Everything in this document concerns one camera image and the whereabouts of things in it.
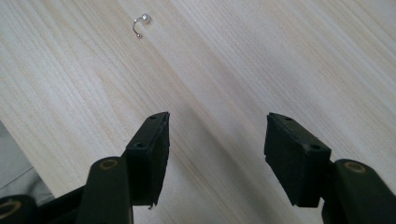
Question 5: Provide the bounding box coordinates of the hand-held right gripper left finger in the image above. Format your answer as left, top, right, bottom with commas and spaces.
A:
121, 111, 171, 208

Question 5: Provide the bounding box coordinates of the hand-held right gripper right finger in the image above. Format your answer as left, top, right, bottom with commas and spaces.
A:
263, 112, 332, 208

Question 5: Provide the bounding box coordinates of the silver pearl earring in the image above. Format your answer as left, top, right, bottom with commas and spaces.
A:
132, 13, 152, 40

